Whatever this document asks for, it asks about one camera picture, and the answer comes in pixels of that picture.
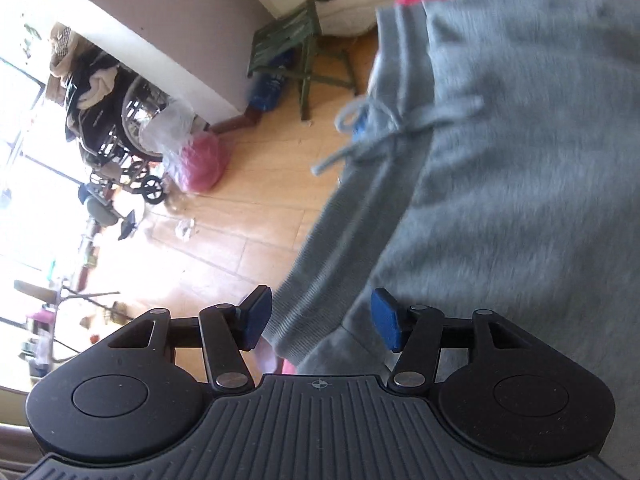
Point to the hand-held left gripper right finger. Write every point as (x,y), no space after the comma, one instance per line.
(387,317)

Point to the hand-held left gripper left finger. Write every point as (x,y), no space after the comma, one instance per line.
(257,317)

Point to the grey sweatpants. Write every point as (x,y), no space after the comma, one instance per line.
(500,160)

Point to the pink plastic bag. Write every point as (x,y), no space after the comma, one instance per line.
(200,165)

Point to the clear plastic bag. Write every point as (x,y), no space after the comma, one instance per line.
(167,130)

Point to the wheelchair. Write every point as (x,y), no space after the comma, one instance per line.
(115,130)

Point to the green slatted stool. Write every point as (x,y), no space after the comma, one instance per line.
(285,35)

